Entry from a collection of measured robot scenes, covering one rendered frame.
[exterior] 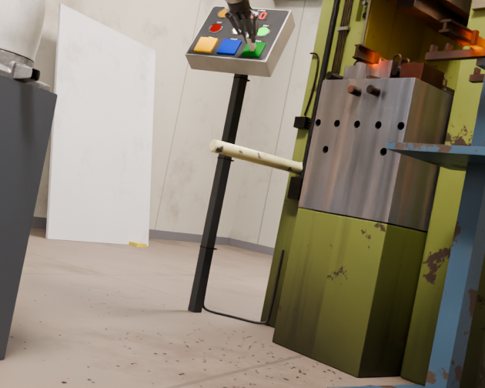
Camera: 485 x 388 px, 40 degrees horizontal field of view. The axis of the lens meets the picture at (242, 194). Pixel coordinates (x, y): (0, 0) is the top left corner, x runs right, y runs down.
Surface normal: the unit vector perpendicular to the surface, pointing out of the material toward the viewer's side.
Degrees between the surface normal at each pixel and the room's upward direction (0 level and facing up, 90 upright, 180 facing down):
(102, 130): 79
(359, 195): 90
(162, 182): 90
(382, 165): 90
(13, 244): 90
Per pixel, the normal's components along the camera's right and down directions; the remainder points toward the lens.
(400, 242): 0.64, 0.11
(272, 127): -0.48, -0.11
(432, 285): -0.74, -0.16
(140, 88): 0.88, -0.04
